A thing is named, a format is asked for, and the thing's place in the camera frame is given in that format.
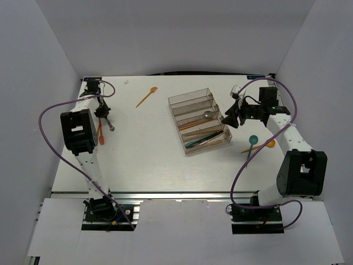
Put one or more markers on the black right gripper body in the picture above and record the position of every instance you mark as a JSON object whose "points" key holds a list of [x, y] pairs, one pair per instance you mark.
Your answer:
{"points": [[244, 111]]}

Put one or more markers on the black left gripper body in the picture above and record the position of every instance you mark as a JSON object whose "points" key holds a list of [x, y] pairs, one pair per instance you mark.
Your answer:
{"points": [[103, 110]]}

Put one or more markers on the iridescent ornate spoon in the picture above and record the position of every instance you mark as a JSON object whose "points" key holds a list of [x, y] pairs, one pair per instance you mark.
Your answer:
{"points": [[111, 127]]}

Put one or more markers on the silver spoon pink handle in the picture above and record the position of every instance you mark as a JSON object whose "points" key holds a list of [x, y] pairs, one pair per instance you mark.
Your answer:
{"points": [[207, 115]]}

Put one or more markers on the black knife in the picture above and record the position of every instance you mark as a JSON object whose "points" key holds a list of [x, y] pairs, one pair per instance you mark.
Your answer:
{"points": [[210, 136]]}

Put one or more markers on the teal plastic knife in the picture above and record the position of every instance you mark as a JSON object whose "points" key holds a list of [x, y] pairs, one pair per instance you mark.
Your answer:
{"points": [[194, 142]]}

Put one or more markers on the silver knife pink handle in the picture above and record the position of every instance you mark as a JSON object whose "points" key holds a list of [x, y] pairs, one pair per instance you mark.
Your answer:
{"points": [[225, 140]]}

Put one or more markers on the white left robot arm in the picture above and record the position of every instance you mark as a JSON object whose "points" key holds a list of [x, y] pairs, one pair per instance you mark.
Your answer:
{"points": [[82, 133]]}

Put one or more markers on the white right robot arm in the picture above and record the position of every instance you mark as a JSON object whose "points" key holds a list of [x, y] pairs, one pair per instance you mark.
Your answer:
{"points": [[302, 171]]}

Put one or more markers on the orange plastic fork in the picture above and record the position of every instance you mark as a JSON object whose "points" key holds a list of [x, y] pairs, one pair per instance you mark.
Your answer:
{"points": [[100, 133]]}

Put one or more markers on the teal plastic spoon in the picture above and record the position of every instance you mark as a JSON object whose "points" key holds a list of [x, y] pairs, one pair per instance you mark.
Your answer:
{"points": [[253, 140]]}

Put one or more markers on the clear tiered utensil organizer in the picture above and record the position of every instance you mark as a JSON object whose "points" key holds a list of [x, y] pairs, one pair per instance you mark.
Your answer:
{"points": [[188, 105]]}

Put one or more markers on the orange plastic spoon right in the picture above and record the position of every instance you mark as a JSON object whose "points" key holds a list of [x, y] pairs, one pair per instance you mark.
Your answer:
{"points": [[271, 144]]}

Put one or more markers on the orange plastic spoon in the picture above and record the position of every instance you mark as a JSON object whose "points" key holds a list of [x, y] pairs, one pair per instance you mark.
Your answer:
{"points": [[152, 90], [271, 144]]}

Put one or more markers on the orange plastic spoon far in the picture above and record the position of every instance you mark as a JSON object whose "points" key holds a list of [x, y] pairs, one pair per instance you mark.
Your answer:
{"points": [[152, 90]]}

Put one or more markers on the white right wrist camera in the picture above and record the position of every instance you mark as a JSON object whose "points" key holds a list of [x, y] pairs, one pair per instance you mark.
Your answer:
{"points": [[237, 92]]}

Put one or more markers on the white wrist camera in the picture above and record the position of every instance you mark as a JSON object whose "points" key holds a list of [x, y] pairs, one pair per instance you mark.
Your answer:
{"points": [[93, 86], [237, 92]]}

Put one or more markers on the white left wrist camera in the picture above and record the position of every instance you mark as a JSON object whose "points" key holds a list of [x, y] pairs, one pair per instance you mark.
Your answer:
{"points": [[93, 86]]}

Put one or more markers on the aluminium table rail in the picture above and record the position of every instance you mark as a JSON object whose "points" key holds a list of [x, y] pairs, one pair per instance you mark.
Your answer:
{"points": [[284, 130]]}

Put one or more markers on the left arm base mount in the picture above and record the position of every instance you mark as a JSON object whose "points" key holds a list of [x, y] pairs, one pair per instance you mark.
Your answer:
{"points": [[104, 215]]}

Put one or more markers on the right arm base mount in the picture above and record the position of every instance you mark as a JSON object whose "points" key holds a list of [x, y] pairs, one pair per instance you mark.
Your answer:
{"points": [[255, 221]]}

